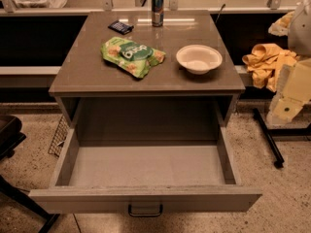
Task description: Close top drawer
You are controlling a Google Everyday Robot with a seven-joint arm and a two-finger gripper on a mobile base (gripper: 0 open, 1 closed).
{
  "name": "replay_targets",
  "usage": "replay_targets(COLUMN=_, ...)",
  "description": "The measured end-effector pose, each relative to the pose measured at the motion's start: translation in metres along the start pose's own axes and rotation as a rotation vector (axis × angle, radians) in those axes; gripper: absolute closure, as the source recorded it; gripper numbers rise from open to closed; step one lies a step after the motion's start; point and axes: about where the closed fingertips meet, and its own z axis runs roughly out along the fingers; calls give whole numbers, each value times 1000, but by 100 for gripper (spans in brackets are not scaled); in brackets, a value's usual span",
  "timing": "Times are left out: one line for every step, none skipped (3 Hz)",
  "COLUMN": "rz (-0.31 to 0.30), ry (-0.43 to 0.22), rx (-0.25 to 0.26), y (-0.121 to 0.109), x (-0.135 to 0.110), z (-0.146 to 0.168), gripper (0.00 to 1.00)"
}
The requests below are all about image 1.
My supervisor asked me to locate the grey top drawer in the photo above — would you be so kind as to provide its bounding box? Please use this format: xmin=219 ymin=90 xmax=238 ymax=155
xmin=30 ymin=97 xmax=261 ymax=217

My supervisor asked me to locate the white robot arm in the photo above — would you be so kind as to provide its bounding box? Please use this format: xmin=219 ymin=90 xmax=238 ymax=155
xmin=266 ymin=0 xmax=311 ymax=125

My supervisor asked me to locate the grey drawer cabinet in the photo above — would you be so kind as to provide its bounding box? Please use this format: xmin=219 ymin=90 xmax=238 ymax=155
xmin=50 ymin=10 xmax=245 ymax=118

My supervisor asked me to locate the yellow cloth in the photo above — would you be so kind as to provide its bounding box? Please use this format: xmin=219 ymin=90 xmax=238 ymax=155
xmin=242 ymin=44 xmax=298 ymax=92

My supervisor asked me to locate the black table leg stand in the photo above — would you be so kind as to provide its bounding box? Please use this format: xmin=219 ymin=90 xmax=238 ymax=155
xmin=253 ymin=108 xmax=311 ymax=169

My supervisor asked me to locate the white paper bowl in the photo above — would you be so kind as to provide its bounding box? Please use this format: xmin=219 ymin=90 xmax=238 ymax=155
xmin=176 ymin=45 xmax=223 ymax=75

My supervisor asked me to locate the green snack bag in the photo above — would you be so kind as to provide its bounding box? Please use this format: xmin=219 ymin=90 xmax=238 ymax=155
xmin=100 ymin=37 xmax=165 ymax=79

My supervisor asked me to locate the blue energy drink can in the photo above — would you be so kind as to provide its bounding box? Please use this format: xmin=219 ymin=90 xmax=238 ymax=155
xmin=152 ymin=0 xmax=164 ymax=27

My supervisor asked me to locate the dark blue snack packet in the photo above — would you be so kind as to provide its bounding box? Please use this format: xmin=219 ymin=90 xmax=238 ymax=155
xmin=108 ymin=20 xmax=133 ymax=35

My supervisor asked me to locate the black chair left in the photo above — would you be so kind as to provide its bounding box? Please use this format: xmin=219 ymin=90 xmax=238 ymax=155
xmin=0 ymin=114 xmax=60 ymax=233

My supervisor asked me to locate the wire mesh basket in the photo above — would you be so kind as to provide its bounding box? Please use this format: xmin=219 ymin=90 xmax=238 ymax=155
xmin=48 ymin=116 xmax=69 ymax=157

